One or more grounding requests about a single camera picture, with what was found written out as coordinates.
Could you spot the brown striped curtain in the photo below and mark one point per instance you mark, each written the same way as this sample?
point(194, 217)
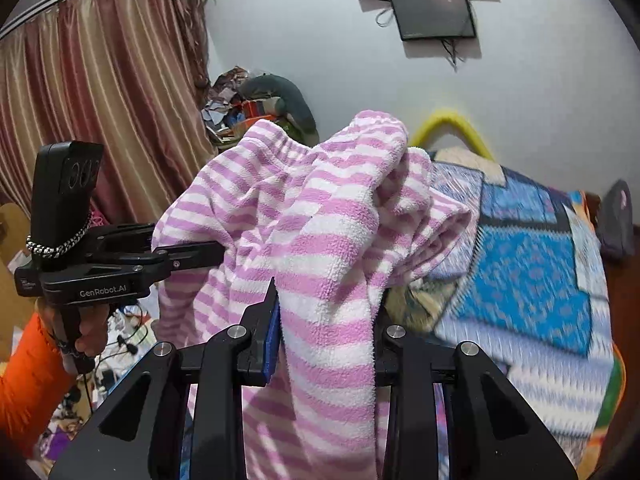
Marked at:
point(100, 85)

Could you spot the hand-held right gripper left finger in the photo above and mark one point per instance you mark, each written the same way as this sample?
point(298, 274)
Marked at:
point(272, 330)

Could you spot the person's left forearm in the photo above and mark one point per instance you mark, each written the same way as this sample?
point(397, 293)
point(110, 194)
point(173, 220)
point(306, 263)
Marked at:
point(30, 385)

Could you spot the person's left hand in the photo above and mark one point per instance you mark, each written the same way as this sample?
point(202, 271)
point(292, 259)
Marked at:
point(92, 330)

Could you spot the brown wooden board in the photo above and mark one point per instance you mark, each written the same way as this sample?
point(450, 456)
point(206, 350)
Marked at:
point(10, 240)

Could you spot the pink striped fleece towel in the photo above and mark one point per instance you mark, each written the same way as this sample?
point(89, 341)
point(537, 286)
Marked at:
point(310, 240)

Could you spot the blue patchwork quilt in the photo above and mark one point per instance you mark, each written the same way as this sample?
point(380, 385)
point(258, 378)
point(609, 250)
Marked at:
point(525, 270)

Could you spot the yellow curved cushion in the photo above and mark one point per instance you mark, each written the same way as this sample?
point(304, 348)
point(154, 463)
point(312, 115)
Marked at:
point(450, 116)

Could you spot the small black wall monitor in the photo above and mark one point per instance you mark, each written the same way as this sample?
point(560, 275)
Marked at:
point(432, 12)

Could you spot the grey backpack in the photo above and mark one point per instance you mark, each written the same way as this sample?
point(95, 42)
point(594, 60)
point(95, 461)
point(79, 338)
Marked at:
point(615, 220)

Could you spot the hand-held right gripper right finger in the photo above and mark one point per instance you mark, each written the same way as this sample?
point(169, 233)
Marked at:
point(387, 355)

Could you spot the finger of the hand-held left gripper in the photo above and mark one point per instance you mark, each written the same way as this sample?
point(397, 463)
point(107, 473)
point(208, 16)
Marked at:
point(132, 232)
point(195, 256)

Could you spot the pile of clutter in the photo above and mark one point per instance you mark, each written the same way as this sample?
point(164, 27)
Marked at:
point(240, 110)

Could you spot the colourful fleece blanket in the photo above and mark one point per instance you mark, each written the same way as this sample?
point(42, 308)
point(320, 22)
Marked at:
point(607, 425)

